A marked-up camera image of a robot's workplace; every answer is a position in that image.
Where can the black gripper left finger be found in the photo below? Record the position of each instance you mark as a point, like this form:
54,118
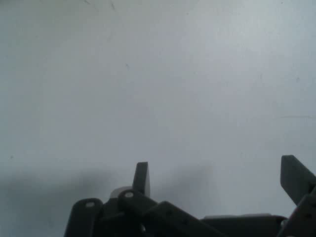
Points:
138,205

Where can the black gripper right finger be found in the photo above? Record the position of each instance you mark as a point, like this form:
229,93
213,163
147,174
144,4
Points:
296,180

